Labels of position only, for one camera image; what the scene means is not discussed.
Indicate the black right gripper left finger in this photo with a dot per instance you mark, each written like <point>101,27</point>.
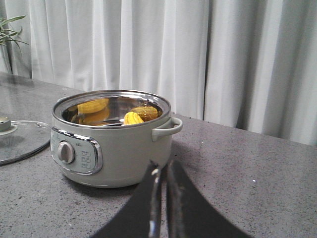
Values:
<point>140,217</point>

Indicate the white curtain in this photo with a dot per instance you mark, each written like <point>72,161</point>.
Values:
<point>249,64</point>

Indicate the glass pot lid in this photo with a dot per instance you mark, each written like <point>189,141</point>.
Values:
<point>22,139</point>

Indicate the green plant leaves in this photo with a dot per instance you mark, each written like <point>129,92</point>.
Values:
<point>8,35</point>

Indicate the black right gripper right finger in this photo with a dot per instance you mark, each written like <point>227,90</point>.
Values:
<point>189,214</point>

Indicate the yellow corn cob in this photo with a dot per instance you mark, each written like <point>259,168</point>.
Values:
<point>132,118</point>

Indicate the pale green electric pot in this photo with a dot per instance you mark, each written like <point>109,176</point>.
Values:
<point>91,145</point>

